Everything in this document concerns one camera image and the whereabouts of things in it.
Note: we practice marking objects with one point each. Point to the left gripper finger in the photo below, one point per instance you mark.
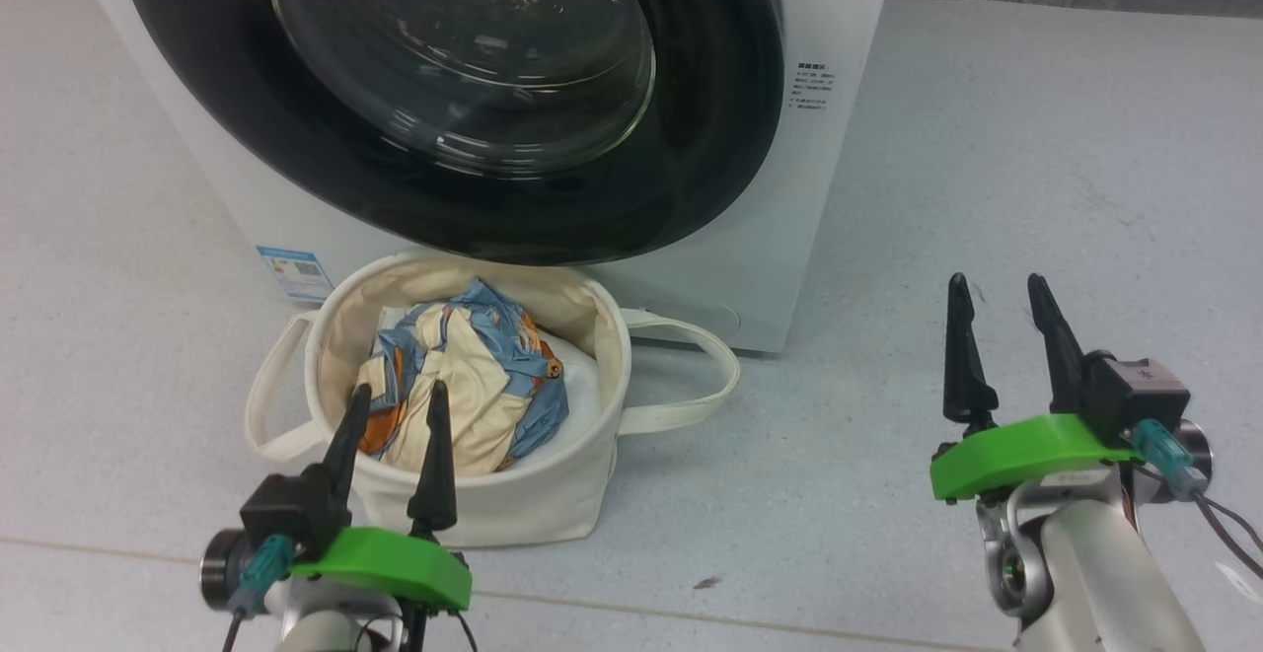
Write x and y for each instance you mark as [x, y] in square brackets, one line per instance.
[345, 455]
[435, 474]

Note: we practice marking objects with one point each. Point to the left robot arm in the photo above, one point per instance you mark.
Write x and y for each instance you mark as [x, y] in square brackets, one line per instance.
[316, 632]

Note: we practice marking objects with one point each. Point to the blue energy label sticker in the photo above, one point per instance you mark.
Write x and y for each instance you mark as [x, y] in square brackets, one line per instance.
[294, 273]

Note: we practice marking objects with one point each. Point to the round black glass washer door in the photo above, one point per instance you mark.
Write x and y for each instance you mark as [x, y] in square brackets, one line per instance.
[691, 139]

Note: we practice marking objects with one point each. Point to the white front-load washing machine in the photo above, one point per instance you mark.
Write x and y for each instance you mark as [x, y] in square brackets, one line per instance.
[839, 238]

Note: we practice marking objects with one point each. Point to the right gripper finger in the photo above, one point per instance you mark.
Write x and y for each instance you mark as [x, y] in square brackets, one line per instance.
[965, 376]
[1064, 366]

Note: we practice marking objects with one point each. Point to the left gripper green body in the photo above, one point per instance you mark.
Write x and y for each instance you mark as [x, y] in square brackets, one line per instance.
[395, 563]

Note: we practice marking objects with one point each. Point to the cream canvas laundry basket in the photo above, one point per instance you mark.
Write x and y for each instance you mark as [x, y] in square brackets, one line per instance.
[513, 504]

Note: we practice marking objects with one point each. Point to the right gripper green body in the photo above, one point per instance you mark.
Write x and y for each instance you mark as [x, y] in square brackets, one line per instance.
[1016, 455]

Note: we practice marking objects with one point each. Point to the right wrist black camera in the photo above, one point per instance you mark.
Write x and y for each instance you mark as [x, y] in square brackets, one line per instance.
[1135, 391]

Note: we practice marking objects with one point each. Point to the white cloth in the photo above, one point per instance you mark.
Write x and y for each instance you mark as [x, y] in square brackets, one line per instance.
[588, 386]

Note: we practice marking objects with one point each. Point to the round washer filter cover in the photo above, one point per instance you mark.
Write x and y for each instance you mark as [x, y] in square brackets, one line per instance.
[691, 312]

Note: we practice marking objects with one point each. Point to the blue garment with orange print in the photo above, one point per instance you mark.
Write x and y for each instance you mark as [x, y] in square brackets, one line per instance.
[545, 405]

